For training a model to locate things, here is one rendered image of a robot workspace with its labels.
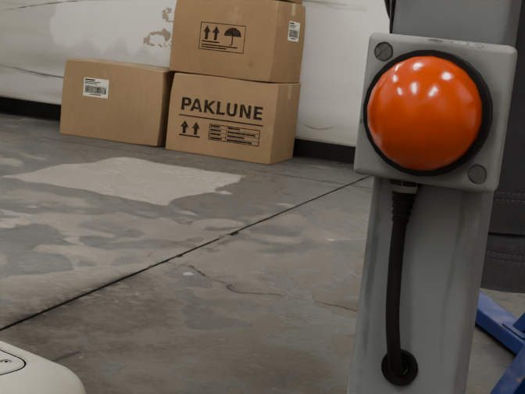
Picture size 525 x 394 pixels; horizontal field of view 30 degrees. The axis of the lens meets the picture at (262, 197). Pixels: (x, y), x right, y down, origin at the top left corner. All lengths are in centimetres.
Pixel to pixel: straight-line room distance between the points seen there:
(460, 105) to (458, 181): 4
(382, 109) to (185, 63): 497
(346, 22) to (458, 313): 512
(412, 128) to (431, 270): 7
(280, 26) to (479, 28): 477
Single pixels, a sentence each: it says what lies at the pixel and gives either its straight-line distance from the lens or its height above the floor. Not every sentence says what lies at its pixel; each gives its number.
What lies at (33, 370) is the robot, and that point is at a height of 28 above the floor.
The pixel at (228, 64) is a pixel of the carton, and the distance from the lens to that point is 516.
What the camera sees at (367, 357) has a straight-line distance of 37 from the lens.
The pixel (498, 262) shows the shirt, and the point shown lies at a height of 54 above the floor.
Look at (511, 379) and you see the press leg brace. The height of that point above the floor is 12.
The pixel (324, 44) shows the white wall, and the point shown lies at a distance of 549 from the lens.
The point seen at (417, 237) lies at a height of 60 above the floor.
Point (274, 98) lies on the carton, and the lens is 508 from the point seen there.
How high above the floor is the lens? 67
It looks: 9 degrees down
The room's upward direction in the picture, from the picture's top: 6 degrees clockwise
